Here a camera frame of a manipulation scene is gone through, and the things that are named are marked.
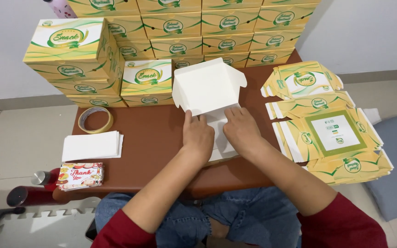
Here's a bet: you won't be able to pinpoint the stack of assembled yellow snack boxes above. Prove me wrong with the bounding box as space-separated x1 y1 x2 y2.
23 0 321 108

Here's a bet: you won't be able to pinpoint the white foam puzzle mat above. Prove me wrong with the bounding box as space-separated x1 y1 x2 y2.
0 198 101 248

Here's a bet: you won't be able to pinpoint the stack of colourful printed cards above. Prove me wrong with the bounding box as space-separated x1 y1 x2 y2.
57 163 105 192

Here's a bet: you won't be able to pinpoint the roll of yellowish tape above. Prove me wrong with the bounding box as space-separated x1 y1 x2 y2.
78 106 114 134

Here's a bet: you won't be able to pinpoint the grey-blue cushioned chair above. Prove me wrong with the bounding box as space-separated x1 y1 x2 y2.
364 115 397 232

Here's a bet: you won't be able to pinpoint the dark red long-sleeve shirt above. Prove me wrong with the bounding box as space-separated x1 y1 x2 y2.
90 192 388 248

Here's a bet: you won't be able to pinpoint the dark red tumbler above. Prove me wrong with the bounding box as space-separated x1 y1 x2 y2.
6 186 69 207

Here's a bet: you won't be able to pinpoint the stack of white paper sheets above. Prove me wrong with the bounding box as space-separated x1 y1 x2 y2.
62 130 124 163

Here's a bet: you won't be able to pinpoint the pink patterned bottle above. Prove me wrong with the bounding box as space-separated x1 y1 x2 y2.
43 0 78 19

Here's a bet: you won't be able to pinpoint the red bottle with silver cap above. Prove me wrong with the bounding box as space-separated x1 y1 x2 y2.
31 168 61 192

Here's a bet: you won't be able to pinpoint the pile of flat yellow box blanks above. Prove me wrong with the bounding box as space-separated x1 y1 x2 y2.
261 61 394 186

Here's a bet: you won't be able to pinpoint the white cardboard box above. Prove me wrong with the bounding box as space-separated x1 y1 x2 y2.
172 57 247 162

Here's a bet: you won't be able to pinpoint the person's right hand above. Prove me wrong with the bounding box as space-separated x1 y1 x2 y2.
222 107 263 158

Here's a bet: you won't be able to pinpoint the blue jeans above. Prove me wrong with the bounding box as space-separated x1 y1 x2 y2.
94 186 302 248

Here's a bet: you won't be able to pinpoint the person's left hand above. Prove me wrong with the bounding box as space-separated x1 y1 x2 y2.
183 110 215 165

